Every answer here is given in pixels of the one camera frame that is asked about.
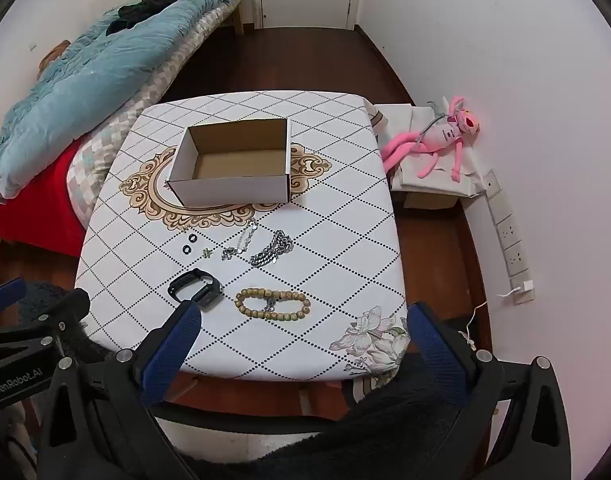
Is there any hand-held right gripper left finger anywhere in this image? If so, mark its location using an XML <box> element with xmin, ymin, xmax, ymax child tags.
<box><xmin>36</xmin><ymin>300</ymin><xmax>204</xmax><ymax>480</ymax></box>

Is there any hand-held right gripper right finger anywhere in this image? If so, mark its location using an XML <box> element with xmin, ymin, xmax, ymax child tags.
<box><xmin>407</xmin><ymin>301</ymin><xmax>573</xmax><ymax>480</ymax></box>

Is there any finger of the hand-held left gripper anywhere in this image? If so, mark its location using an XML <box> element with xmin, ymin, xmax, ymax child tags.
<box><xmin>0</xmin><ymin>277</ymin><xmax>27</xmax><ymax>317</ymax></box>
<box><xmin>0</xmin><ymin>289</ymin><xmax>91</xmax><ymax>356</ymax></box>

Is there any black smart band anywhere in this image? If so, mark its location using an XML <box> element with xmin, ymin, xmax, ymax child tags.
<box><xmin>167</xmin><ymin>268</ymin><xmax>223</xmax><ymax>309</ymax></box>

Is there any wooden bead bracelet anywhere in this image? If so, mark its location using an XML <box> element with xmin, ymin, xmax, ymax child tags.
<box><xmin>234</xmin><ymin>287</ymin><xmax>311</xmax><ymax>323</ymax></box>

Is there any thin silver necklace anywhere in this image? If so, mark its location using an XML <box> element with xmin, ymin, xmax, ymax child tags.
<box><xmin>220</xmin><ymin>219</ymin><xmax>260</xmax><ymax>262</ymax></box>

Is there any chunky silver chain bracelet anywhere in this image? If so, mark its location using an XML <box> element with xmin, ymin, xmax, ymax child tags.
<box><xmin>249</xmin><ymin>229</ymin><xmax>295</xmax><ymax>267</ymax></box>

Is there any red bed sheet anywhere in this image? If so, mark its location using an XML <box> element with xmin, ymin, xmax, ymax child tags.
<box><xmin>0</xmin><ymin>140</ymin><xmax>86</xmax><ymax>256</ymax></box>

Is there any white charger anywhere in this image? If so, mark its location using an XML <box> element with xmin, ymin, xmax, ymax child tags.
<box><xmin>510</xmin><ymin>280</ymin><xmax>536</xmax><ymax>306</ymax></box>

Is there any white power strip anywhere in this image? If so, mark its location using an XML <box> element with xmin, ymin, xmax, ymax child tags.
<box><xmin>485</xmin><ymin>170</ymin><xmax>531</xmax><ymax>281</ymax></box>

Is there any brown cardboard box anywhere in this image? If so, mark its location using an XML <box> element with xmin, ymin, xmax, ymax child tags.
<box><xmin>403</xmin><ymin>190</ymin><xmax>459</xmax><ymax>211</ymax></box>

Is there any pink plush toy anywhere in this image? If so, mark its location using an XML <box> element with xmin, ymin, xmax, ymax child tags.
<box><xmin>383</xmin><ymin>95</ymin><xmax>482</xmax><ymax>182</ymax></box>

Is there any light blue quilt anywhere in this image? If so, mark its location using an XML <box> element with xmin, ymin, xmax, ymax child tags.
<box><xmin>0</xmin><ymin>0</ymin><xmax>254</xmax><ymax>198</ymax></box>

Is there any brown cushion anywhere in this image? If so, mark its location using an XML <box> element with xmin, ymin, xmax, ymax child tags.
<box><xmin>38</xmin><ymin>40</ymin><xmax>71</xmax><ymax>71</ymax></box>

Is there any black garment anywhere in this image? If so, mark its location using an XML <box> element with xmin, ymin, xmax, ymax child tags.
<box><xmin>106</xmin><ymin>0</ymin><xmax>184</xmax><ymax>36</ymax></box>

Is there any white cable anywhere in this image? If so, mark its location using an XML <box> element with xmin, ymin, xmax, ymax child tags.
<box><xmin>458</xmin><ymin>287</ymin><xmax>521</xmax><ymax>351</ymax></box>

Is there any grey wire hanger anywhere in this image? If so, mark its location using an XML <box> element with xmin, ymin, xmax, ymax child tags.
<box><xmin>418</xmin><ymin>102</ymin><xmax>451</xmax><ymax>146</ymax></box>

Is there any wooden bed frame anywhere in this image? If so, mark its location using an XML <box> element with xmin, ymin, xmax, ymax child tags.
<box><xmin>226</xmin><ymin>2</ymin><xmax>246</xmax><ymax>36</ymax></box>

